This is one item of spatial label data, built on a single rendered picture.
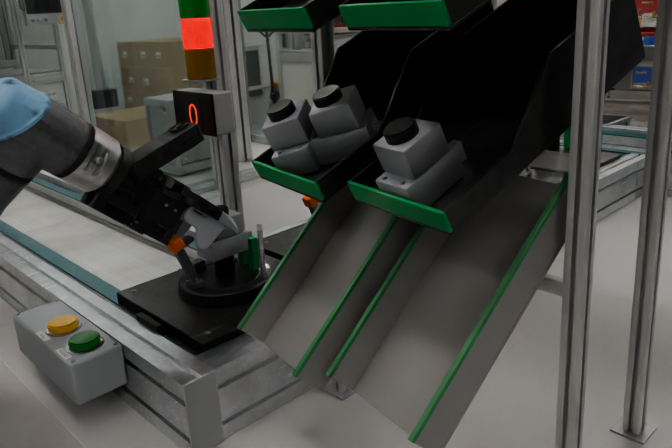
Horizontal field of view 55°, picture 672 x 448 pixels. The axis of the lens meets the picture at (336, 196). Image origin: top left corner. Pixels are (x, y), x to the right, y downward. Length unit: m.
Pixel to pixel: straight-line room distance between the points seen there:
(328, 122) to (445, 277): 0.20
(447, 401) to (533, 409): 0.33
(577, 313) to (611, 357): 0.41
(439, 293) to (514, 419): 0.26
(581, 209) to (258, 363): 0.46
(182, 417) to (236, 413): 0.08
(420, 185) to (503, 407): 0.43
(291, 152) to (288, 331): 0.22
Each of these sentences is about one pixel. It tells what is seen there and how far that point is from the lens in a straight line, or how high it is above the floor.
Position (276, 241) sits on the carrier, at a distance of 1.16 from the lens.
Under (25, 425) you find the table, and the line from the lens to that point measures 0.99.
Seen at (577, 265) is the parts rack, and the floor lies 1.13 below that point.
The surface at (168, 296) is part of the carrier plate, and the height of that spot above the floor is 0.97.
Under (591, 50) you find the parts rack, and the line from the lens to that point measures 0.57.
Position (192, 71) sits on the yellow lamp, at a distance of 1.12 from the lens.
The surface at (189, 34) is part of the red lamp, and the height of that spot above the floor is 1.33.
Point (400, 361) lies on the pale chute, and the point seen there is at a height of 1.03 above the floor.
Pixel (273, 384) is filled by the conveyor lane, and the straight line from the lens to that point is 0.88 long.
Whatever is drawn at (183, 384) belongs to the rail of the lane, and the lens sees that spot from 0.79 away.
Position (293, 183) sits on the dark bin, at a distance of 0.65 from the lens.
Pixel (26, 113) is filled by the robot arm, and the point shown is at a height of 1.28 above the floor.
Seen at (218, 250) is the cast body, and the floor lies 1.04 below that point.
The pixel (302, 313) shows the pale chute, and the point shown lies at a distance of 0.76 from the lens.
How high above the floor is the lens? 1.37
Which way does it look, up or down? 17 degrees down
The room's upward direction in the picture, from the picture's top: 3 degrees counter-clockwise
